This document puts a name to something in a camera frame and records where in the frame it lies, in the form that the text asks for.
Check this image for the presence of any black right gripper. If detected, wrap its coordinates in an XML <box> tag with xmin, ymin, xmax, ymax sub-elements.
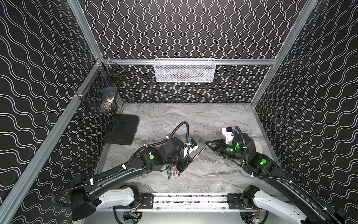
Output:
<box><xmin>206</xmin><ymin>139</ymin><xmax>247</xmax><ymax>165</ymax></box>

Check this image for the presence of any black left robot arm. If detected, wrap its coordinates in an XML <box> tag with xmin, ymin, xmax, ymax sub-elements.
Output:
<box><xmin>51</xmin><ymin>121</ymin><xmax>194</xmax><ymax>221</ymax></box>

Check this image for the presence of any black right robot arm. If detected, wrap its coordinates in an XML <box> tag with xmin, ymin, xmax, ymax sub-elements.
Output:
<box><xmin>206</xmin><ymin>127</ymin><xmax>346</xmax><ymax>224</ymax></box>

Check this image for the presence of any white tape roll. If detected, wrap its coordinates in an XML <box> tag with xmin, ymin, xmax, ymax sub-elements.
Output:
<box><xmin>254</xmin><ymin>140</ymin><xmax>263</xmax><ymax>154</ymax></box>

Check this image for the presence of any black plastic case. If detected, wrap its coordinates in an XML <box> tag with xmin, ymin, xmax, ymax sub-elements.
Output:
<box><xmin>103</xmin><ymin>114</ymin><xmax>139</xmax><ymax>146</ymax></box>

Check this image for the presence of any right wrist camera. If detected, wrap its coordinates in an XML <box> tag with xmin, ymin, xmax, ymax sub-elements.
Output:
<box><xmin>222</xmin><ymin>127</ymin><xmax>235</xmax><ymax>145</ymax></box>

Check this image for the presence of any white wire basket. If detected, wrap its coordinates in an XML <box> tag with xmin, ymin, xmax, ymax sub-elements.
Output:
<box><xmin>153</xmin><ymin>63</ymin><xmax>216</xmax><ymax>83</ymax></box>

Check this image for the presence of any black wire basket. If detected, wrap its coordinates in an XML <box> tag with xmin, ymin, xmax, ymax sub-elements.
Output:
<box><xmin>77</xmin><ymin>59</ymin><xmax>128</xmax><ymax>114</ymax></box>

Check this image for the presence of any aluminium back rail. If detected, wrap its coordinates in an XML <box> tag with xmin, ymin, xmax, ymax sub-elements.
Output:
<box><xmin>102</xmin><ymin>58</ymin><xmax>277</xmax><ymax>66</ymax></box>

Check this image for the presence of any aluminium left side rail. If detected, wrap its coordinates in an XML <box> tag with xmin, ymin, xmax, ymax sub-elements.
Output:
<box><xmin>1</xmin><ymin>58</ymin><xmax>102</xmax><ymax>224</ymax></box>

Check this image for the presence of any aluminium corner post right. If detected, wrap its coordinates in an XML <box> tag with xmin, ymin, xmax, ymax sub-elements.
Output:
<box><xmin>251</xmin><ymin>0</ymin><xmax>318</xmax><ymax>108</ymax></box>

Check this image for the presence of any aluminium corner post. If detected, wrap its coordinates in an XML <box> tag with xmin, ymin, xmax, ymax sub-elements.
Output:
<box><xmin>67</xmin><ymin>0</ymin><xmax>103</xmax><ymax>59</ymax></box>
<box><xmin>251</xmin><ymin>0</ymin><xmax>318</xmax><ymax>108</ymax></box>

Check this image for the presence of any aluminium corner post left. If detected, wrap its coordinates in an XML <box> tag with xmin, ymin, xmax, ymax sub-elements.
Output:
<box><xmin>67</xmin><ymin>0</ymin><xmax>103</xmax><ymax>59</ymax></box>

